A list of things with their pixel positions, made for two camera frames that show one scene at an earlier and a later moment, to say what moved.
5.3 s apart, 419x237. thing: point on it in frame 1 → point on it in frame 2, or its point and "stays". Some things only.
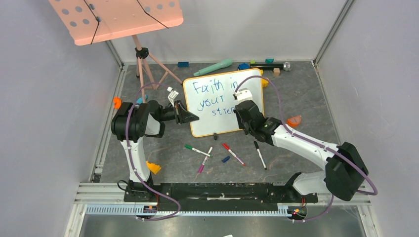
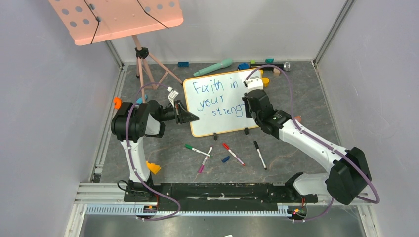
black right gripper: (244, 110) → (250, 97)
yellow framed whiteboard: (211, 98) stays
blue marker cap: (226, 159) stays
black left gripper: (182, 116) stays
